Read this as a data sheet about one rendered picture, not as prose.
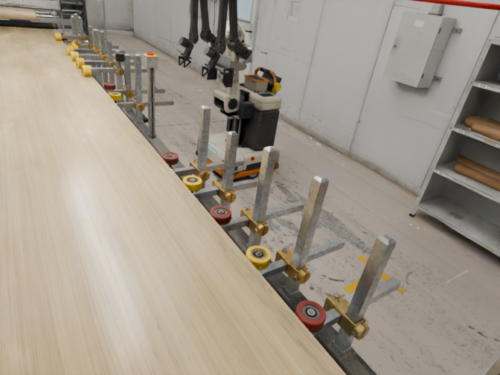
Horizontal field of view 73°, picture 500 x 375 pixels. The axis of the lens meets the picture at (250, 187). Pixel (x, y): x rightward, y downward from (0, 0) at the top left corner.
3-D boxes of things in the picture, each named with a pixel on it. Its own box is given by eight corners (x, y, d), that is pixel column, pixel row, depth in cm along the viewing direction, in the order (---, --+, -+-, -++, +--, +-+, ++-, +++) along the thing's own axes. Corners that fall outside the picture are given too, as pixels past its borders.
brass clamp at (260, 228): (250, 216, 142) (252, 205, 139) (268, 234, 132) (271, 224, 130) (238, 219, 139) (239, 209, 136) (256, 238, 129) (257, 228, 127)
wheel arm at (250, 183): (266, 181, 169) (267, 174, 167) (270, 185, 167) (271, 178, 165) (185, 199, 146) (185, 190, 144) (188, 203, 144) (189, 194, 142)
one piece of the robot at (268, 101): (242, 138, 384) (252, 62, 343) (273, 158, 349) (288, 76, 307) (217, 142, 365) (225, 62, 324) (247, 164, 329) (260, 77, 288)
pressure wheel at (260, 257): (260, 291, 108) (265, 264, 102) (237, 281, 110) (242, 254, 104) (269, 276, 114) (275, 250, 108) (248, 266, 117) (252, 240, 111)
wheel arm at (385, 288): (389, 284, 117) (393, 275, 115) (397, 291, 115) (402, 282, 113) (293, 335, 95) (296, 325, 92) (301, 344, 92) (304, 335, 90)
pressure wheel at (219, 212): (219, 245, 125) (222, 219, 119) (203, 235, 128) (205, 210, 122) (233, 235, 130) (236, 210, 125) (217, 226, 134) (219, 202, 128)
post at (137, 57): (141, 123, 245) (139, 53, 222) (143, 124, 243) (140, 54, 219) (136, 123, 244) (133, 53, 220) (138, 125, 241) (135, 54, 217)
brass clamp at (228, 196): (222, 187, 159) (222, 178, 157) (236, 202, 150) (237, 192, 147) (210, 190, 156) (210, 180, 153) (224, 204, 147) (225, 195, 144)
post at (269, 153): (253, 249, 142) (271, 144, 118) (258, 254, 140) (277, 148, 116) (246, 251, 140) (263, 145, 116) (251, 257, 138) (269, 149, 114)
